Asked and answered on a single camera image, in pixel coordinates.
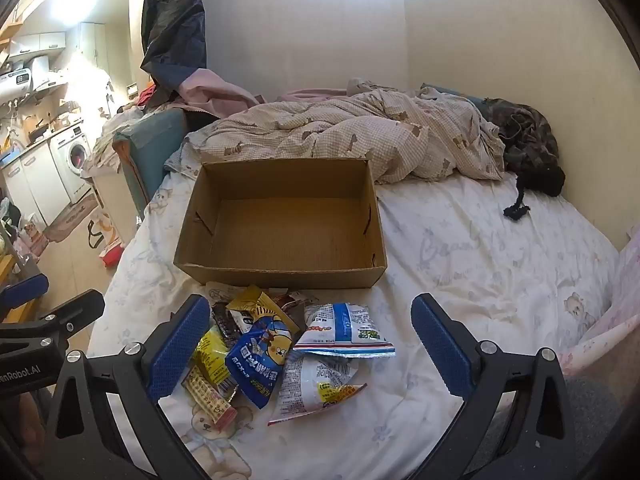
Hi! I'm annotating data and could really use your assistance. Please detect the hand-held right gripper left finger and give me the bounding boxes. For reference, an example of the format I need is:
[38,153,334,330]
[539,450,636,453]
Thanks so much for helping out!
[35,294,212,480]

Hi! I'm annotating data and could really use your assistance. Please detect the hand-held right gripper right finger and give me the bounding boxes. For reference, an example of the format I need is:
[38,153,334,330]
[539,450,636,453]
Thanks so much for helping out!
[411,292,601,480]

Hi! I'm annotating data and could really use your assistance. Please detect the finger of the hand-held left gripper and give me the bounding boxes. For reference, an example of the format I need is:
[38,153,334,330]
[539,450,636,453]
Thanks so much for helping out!
[0,289,106,342]
[0,275,50,322]

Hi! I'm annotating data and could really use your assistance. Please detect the white red rice cake packet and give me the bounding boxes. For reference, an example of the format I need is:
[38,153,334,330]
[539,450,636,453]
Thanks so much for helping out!
[181,365,238,431]

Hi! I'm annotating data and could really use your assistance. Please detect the blue cartoon snack packet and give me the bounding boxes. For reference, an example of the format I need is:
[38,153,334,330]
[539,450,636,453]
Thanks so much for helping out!
[225,317,293,410]

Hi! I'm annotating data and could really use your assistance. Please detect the white blue striped snack packet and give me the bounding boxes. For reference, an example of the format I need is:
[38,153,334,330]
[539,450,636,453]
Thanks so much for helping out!
[292,302,396,359]

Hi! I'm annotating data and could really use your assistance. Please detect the white snack packet yellow corner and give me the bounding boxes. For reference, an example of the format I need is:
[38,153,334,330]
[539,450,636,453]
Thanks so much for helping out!
[267,352,368,427]

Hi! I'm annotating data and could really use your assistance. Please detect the brown cardboard box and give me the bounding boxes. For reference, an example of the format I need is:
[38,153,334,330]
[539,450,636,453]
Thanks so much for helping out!
[173,157,388,290]

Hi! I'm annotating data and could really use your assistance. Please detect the dark snack packet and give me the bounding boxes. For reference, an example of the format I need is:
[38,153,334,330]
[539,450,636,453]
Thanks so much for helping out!
[211,302,243,348]

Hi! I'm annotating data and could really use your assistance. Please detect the clear plastic wrapper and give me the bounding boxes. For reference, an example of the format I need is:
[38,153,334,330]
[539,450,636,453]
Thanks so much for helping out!
[205,281,246,306]

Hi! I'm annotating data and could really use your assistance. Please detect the white shopping bag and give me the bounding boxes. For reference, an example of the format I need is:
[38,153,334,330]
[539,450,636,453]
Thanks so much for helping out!
[87,212,126,266]

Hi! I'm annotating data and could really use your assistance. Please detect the gold snack packet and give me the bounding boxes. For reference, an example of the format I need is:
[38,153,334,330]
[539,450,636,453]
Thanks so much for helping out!
[226,285,301,336]

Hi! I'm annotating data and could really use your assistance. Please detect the patterned floor rug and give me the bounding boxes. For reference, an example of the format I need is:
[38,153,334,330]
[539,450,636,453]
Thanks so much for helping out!
[45,192,101,243]

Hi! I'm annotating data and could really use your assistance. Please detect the white cabinet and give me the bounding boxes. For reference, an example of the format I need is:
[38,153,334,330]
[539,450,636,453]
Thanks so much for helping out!
[2,142,71,226]

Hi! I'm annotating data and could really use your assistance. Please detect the brown white snack packet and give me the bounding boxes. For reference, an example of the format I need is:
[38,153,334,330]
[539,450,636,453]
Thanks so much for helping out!
[272,290,308,311]

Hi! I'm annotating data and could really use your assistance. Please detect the white washing machine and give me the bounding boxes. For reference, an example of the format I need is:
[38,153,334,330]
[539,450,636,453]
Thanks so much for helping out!
[50,127,93,206]

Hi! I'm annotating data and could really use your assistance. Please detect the person's grey trousers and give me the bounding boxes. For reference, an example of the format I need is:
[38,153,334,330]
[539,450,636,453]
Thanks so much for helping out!
[480,375,626,480]

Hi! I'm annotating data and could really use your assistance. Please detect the teal headboard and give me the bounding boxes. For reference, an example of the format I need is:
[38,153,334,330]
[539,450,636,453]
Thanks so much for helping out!
[112,109,188,201]

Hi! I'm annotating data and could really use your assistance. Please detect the pink pillow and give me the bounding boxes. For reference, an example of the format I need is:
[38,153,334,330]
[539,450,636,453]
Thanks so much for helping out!
[560,225,640,376]

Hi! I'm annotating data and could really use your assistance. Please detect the white water heater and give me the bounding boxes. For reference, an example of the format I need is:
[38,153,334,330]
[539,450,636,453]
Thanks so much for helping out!
[0,57,51,103]

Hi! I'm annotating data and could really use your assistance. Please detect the dark camouflage garment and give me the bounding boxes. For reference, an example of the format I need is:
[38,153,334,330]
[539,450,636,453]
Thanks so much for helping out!
[482,100,566,198]

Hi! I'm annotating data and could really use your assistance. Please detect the checked bear print quilt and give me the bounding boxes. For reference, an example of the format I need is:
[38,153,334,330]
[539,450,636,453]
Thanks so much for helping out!
[165,85,506,183]

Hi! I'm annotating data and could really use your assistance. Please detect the pink cloth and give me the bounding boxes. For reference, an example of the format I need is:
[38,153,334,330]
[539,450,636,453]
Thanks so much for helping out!
[170,67,261,116]

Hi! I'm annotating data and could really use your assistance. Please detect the dark hanging jacket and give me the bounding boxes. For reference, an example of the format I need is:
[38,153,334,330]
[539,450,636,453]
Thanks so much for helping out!
[140,0,207,91]

